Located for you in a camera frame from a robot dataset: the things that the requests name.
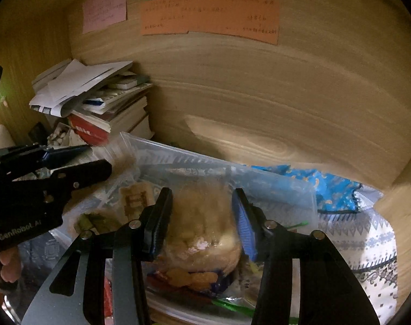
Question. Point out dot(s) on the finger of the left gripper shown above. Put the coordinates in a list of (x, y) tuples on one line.
[(81, 176), (54, 158)]

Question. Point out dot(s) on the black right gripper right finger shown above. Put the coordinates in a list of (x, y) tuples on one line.
[(304, 276)]

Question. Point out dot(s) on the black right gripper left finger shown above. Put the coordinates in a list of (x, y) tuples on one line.
[(74, 291)]

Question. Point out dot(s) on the clear plastic storage bin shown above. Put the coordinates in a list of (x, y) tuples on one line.
[(143, 163)]

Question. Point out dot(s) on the bread bun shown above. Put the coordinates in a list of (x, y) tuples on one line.
[(202, 234)]

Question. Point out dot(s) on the person's left hand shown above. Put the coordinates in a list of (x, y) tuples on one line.
[(11, 265)]

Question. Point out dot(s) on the white loose papers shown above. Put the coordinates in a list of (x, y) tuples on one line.
[(62, 95)]

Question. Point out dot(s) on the stack of books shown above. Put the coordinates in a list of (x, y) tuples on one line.
[(119, 106)]

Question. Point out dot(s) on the blue snack bag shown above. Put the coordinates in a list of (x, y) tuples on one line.
[(334, 194)]

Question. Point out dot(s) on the pink sticky note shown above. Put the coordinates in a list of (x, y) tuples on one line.
[(99, 14)]

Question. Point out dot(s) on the orange paper note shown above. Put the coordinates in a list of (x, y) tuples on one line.
[(252, 19)]

